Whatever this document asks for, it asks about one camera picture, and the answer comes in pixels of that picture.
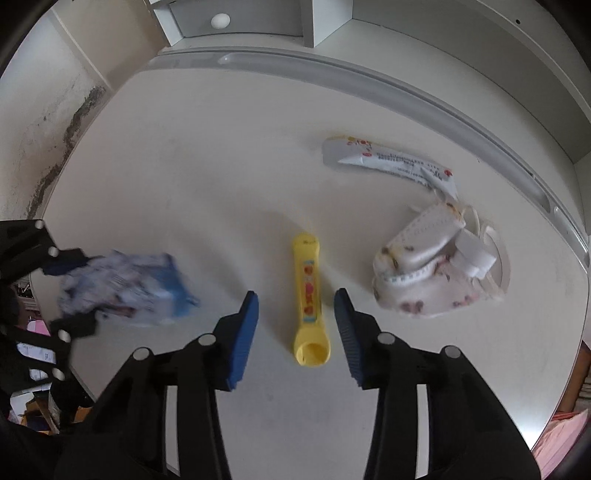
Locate pink blanket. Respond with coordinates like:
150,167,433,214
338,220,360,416
531,406,591,480

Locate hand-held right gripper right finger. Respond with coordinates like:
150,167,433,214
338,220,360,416
333,287,542,480

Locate printed white face mask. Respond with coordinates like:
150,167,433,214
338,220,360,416
372,200,507,320

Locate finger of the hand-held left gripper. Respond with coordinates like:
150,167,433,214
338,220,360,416
0,313,101,385
0,220,91,288

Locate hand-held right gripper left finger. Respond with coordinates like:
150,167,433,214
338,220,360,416
55,290,260,480

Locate yellow plastic tube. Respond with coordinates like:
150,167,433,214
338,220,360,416
293,232,332,369

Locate grey drawer with white knob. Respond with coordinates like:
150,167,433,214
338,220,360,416
170,0,307,47

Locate white printed squeeze tube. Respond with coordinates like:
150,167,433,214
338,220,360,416
321,135,461,204

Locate white blue packet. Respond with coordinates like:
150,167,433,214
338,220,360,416
56,250,201,329

